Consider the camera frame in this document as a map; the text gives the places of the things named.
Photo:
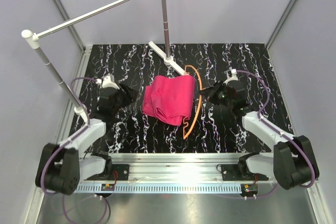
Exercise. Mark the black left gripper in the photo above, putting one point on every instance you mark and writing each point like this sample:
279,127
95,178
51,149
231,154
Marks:
130,94

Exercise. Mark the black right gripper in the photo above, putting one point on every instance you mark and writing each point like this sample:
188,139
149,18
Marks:
210,93

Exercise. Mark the orange clothes hanger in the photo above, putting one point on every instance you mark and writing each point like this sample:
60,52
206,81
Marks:
187,129

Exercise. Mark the pink trousers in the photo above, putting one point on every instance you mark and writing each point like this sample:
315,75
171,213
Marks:
169,99

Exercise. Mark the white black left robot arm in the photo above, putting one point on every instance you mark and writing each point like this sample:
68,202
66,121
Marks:
78,150

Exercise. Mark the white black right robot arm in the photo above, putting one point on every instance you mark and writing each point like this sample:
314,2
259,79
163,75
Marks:
275,142

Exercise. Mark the left controller board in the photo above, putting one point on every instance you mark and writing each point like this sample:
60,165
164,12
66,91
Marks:
108,187

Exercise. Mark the controller board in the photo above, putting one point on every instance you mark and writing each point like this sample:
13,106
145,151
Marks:
108,187
248,188

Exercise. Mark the right controller board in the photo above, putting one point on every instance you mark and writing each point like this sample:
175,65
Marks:
248,188

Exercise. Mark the silver white clothes rack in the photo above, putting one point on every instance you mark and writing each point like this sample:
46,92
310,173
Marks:
33,40

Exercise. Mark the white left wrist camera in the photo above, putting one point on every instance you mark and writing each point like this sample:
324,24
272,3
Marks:
107,82

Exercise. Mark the aluminium frame rail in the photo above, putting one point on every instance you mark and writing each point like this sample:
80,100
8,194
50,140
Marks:
185,168

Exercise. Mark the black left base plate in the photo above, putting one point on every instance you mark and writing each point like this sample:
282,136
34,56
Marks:
121,171

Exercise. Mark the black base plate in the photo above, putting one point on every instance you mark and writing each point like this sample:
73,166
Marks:
232,172
121,171

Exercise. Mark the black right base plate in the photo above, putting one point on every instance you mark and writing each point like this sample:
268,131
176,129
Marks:
232,172

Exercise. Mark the slotted white cable duct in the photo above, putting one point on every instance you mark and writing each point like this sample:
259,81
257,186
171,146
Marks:
160,188

